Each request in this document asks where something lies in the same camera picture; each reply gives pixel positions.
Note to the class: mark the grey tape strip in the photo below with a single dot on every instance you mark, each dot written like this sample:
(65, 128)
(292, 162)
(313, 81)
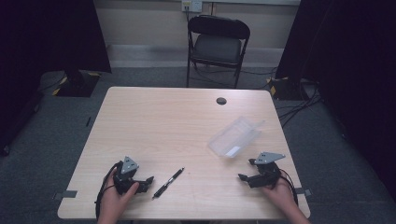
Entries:
(66, 194)
(303, 192)

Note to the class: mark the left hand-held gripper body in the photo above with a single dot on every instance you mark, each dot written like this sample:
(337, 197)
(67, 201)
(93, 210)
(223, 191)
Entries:
(125, 179)

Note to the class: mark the black pen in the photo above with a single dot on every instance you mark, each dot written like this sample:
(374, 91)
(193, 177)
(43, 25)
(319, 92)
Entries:
(168, 183)

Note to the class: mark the black folding chair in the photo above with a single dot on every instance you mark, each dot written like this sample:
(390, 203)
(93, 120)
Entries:
(218, 46)

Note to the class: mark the clear plastic box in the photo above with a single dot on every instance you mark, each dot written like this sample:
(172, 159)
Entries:
(234, 137)

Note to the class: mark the black curtain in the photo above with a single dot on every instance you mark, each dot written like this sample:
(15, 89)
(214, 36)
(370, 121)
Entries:
(46, 46)
(351, 77)

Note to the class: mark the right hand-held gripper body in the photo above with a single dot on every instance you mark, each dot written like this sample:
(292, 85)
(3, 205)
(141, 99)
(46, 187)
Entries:
(264, 174)

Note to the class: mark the person's left hand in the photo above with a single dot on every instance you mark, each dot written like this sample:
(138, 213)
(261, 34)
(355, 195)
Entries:
(113, 200)

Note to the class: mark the black stand base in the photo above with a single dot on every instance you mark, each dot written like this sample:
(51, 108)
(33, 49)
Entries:
(74, 85)
(288, 90)

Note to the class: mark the person's right hand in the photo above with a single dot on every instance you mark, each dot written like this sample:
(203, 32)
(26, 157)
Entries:
(280, 194)

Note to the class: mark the white wall outlet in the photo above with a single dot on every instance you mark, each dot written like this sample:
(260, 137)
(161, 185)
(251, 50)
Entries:
(191, 5)

